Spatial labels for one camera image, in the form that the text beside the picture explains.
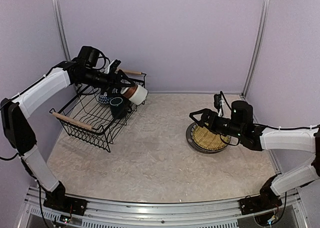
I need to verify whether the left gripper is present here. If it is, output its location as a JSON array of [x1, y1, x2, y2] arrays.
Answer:
[[77, 67, 134, 97]]

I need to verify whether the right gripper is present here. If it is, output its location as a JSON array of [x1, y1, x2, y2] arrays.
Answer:
[[189, 108, 244, 139]]

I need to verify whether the white blue striped plate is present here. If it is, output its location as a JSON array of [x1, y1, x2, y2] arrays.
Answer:
[[188, 124, 232, 151]]

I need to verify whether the ribbed round woven plate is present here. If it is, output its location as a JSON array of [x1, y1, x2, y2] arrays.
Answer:
[[191, 126, 231, 151]]

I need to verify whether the grey reindeer plate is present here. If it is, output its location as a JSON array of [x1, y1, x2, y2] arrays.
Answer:
[[185, 121, 232, 154]]

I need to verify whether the white brown ceramic cup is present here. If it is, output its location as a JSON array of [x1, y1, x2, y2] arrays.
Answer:
[[120, 84, 149, 106]]

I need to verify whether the dark green mug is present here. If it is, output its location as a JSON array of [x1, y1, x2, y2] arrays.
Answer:
[[109, 96, 132, 120]]

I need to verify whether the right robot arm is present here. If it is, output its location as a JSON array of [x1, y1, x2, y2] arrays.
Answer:
[[189, 100, 320, 215]]

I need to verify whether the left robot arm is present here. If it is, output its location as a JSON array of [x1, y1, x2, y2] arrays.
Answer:
[[0, 46, 148, 211]]

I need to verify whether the blue white patterned bowl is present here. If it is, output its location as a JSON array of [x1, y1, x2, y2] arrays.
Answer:
[[98, 93, 116, 105]]

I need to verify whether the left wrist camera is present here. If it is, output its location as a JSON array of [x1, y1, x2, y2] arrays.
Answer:
[[104, 59, 121, 74]]

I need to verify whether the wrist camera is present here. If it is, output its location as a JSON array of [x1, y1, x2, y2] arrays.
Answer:
[[104, 59, 121, 74], [213, 94, 224, 117]]

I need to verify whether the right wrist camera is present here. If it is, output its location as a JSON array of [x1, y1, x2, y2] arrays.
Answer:
[[213, 94, 224, 117]]

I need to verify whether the black wire dish rack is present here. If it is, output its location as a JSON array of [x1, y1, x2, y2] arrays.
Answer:
[[50, 68, 146, 152]]

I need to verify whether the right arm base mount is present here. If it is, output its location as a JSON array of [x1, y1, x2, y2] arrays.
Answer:
[[238, 195, 283, 216]]

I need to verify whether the left aluminium corner post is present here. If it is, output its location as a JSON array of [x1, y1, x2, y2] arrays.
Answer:
[[51, 0, 71, 61]]

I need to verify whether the aluminium corner post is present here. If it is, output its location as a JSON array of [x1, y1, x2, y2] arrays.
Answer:
[[51, 0, 71, 61], [241, 0, 270, 99]]

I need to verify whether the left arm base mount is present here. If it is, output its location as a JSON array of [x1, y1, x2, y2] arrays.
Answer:
[[43, 196, 88, 216]]

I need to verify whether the aluminium front rail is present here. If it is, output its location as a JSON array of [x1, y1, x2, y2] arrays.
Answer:
[[24, 186, 308, 228]]

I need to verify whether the right aluminium corner post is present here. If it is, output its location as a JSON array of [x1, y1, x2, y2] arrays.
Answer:
[[241, 0, 270, 99]]

